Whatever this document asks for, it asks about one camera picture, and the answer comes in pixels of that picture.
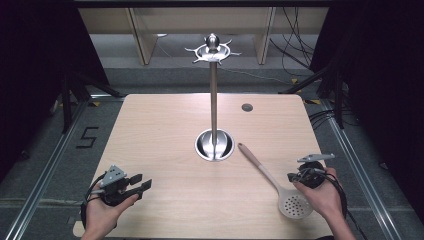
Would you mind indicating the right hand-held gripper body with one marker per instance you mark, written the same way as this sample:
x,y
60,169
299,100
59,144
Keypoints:
x,y
312,173

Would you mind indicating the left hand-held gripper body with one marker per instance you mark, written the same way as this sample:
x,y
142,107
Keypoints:
x,y
115,191

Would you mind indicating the beige skimmer spoon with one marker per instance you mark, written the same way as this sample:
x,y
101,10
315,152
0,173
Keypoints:
x,y
295,204

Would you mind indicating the metal utensil stand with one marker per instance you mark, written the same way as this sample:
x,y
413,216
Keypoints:
x,y
214,133

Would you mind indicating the person's left hand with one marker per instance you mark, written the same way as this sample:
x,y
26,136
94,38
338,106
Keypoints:
x,y
105,213

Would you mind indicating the person's right hand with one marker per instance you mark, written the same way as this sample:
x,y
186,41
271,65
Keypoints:
x,y
321,198

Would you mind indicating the grey table grommet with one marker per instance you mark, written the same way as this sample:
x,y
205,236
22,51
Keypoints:
x,y
247,107

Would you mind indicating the black tripod stand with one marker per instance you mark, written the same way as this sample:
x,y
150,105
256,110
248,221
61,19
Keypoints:
x,y
335,90
71,96

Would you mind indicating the black curtain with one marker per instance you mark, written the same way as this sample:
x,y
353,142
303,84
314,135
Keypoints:
x,y
30,83
386,100

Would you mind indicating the light wooden shelf unit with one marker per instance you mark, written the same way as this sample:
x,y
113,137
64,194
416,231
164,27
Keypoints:
x,y
143,40

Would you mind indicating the aluminium floor rail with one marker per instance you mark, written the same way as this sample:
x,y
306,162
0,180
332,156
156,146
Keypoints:
x,y
360,173
43,173

